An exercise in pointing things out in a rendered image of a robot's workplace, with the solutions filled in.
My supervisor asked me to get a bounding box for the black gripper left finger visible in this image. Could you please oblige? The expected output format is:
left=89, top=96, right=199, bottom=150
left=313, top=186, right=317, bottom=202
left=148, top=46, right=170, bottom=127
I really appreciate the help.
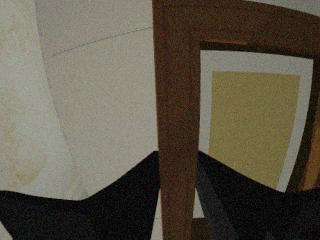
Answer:
left=0, top=151, right=160, bottom=240

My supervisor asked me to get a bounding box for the brown picture frame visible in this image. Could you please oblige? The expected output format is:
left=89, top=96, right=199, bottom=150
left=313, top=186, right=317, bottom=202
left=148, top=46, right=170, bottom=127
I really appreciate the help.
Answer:
left=152, top=0, right=320, bottom=240

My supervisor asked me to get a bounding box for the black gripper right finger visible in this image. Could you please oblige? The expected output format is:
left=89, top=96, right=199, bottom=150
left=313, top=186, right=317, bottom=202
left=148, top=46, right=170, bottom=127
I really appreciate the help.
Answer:
left=196, top=149, right=320, bottom=240

